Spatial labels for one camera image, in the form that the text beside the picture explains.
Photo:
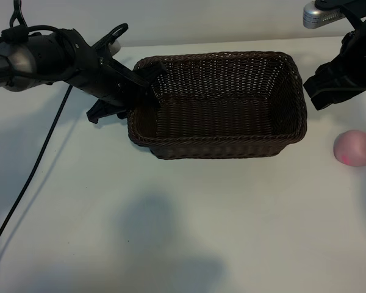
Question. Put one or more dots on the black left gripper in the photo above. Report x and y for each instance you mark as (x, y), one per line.
(91, 76)

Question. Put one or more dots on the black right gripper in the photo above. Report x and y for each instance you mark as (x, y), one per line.
(360, 62)

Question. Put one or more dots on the pink peach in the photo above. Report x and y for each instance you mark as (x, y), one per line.
(353, 148)

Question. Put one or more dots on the dark brown wicker basket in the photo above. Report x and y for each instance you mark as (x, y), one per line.
(219, 122)

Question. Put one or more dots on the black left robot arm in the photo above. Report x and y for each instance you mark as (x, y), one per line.
(24, 61)

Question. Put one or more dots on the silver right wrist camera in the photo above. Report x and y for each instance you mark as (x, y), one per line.
(320, 13)

